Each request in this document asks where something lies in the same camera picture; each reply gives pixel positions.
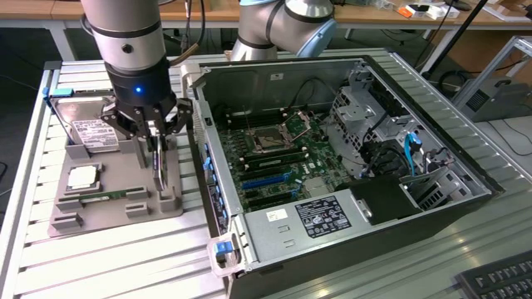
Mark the white papers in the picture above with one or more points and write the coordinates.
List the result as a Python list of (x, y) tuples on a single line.
[(507, 14)]

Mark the green motherboard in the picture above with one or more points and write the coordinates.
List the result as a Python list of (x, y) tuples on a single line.
[(324, 155)]

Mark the metal disk bay cage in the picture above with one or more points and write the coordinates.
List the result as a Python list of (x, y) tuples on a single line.
[(358, 112)]

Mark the long black expansion slot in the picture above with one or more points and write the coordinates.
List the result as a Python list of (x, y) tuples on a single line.
[(274, 204), (270, 197), (262, 175)]

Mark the blue case panel latch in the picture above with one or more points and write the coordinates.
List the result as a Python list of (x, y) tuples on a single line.
[(222, 249)]

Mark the silver CPU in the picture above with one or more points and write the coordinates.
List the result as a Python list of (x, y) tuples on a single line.
[(83, 177)]

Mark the thin metal locking lever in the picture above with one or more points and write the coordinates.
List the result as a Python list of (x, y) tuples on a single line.
[(248, 124)]

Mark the hard disk with blue carrier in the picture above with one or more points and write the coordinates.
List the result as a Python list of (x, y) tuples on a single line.
[(79, 109)]

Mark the grey perforated metal bracket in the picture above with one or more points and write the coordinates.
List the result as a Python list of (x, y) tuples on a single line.
[(436, 193)]

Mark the brown cardboard piece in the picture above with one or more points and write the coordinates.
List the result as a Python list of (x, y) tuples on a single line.
[(518, 6)]

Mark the green RAM stick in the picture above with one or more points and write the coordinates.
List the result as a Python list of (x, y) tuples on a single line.
[(104, 196), (276, 160)]

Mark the orange and black box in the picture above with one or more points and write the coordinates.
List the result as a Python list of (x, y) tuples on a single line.
[(411, 12)]

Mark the grey power supply unit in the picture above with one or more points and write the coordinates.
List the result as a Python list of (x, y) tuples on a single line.
[(270, 236)]

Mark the grey parts rack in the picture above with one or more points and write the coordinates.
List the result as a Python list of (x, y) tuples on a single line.
[(120, 180)]

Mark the wooden desk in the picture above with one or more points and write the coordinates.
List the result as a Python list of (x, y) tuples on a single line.
[(24, 9)]

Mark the grey control box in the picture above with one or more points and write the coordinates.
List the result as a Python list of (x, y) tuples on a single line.
[(499, 102)]

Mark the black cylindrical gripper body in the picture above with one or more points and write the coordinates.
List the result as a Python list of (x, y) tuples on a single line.
[(142, 87)]

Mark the white box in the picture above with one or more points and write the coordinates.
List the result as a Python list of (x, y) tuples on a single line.
[(444, 12)]

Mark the blue card latch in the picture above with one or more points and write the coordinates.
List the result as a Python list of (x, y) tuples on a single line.
[(222, 202), (218, 190), (207, 163), (215, 179), (226, 215)]

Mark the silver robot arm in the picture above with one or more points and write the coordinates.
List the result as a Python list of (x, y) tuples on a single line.
[(124, 31)]

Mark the black stand pole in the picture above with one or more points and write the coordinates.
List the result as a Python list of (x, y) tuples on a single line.
[(455, 37)]

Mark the black open PC case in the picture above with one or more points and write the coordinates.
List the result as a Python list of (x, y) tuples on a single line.
[(415, 249)]

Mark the aluminium profile frame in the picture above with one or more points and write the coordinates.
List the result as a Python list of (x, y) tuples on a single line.
[(511, 50)]

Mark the black plastic duct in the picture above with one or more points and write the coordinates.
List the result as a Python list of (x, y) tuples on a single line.
[(382, 199)]

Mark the metal socket cover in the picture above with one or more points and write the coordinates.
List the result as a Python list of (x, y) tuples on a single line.
[(298, 121)]

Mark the black keyboard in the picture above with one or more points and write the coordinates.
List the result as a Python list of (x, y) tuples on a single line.
[(499, 280)]

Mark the silver chipset heatsink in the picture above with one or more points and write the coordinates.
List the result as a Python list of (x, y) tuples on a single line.
[(318, 187)]

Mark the graphics card with metal bracket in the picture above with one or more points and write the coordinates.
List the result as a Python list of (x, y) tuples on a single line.
[(160, 168)]

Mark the CPU socket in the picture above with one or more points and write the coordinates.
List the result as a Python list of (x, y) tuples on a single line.
[(268, 140)]

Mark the blue expansion slot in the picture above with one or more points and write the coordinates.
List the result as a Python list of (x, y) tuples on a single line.
[(266, 182)]

